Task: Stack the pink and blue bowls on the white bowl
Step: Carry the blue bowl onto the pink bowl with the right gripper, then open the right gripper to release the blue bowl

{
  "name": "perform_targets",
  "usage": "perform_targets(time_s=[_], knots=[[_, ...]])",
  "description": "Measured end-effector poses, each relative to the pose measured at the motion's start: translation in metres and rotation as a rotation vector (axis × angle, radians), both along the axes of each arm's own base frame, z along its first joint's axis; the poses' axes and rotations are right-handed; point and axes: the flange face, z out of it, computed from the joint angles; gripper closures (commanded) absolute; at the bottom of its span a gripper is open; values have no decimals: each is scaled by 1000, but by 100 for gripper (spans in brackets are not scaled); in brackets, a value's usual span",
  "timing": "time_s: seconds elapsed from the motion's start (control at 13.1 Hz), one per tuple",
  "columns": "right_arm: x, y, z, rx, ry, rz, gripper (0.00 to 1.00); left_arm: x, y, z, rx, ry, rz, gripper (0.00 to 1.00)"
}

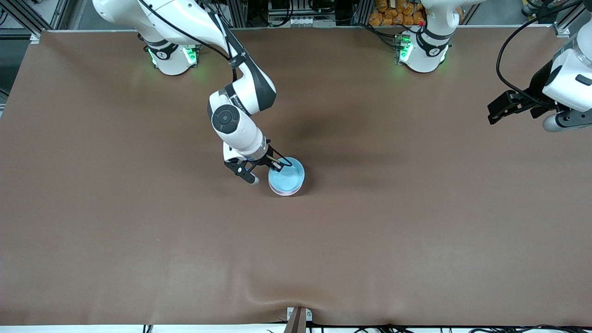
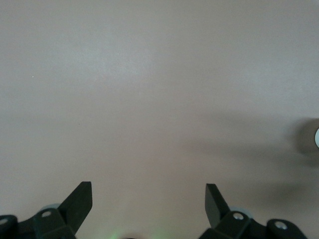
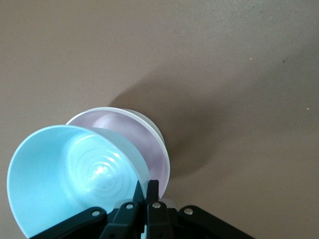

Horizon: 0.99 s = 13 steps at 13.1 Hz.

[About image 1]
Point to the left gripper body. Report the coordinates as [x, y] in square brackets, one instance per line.
[537, 90]

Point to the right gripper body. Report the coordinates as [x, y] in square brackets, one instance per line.
[265, 158]

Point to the light blue bowl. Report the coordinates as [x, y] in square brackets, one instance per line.
[289, 178]

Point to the pale pink bowl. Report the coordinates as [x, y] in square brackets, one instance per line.
[286, 193]

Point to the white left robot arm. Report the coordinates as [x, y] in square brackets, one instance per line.
[428, 46]

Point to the brown table mat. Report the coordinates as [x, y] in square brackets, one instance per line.
[296, 254]

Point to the white terminal block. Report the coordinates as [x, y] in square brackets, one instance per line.
[300, 21]

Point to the pile of orange packaged goods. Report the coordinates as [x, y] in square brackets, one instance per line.
[397, 13]

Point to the aluminium frame profile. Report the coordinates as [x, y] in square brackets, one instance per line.
[237, 13]
[363, 11]
[27, 18]

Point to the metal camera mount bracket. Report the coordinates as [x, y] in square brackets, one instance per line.
[299, 319]

